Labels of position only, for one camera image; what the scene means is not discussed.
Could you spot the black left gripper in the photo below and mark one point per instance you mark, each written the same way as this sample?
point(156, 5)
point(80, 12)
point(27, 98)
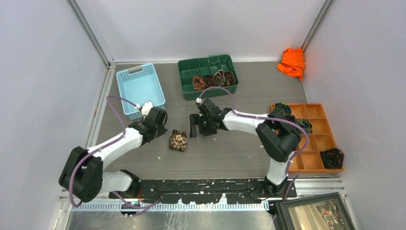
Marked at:
point(162, 130)

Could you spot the framed picture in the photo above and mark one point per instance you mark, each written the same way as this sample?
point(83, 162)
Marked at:
point(320, 212)

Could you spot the dark teal rolled tie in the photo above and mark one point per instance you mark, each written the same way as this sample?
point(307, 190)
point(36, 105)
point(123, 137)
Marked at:
point(305, 125)

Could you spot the blue green rolled tie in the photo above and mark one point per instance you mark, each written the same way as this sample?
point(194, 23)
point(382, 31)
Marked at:
point(283, 108)

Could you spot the brown rolled tie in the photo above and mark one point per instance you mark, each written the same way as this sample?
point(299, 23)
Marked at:
point(230, 78)

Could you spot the light blue plastic basket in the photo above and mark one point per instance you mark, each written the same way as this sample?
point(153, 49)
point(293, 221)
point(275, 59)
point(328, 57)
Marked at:
point(140, 85)

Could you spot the orange wooden divided tray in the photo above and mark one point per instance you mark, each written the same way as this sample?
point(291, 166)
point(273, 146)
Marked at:
point(321, 139)

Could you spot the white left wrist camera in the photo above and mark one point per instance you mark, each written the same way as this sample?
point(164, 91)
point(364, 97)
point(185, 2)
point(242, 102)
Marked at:
point(145, 108)

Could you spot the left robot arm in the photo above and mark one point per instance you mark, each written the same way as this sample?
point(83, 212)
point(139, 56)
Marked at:
point(83, 174)

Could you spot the black rolled tie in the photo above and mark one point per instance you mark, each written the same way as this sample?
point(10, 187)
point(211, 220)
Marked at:
point(332, 158)

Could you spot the multicolour rolled tie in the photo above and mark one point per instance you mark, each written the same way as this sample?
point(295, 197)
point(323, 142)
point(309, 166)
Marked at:
point(198, 83)

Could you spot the green divided plastic bin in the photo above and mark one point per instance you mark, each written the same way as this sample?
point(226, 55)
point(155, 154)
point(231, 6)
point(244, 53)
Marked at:
point(204, 66)

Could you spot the dark red rolled tie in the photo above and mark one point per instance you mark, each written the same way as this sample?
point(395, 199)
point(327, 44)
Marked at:
point(208, 81)

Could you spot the brown floral tie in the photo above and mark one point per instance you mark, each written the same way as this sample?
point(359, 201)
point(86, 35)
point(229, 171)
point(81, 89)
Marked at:
point(178, 140)

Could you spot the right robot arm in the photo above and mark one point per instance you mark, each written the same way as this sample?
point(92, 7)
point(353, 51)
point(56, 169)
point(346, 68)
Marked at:
point(278, 136)

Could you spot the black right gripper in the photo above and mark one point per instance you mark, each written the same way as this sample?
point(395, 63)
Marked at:
point(196, 119)

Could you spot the orange cloth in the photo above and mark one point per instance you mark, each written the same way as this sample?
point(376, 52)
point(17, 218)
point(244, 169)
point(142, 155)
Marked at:
point(292, 63)

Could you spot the orange grey rolled tie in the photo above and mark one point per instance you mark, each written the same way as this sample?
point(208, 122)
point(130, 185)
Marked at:
point(219, 79)

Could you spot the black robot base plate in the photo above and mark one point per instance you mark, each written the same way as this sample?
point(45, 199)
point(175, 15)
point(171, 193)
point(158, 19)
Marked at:
point(205, 191)

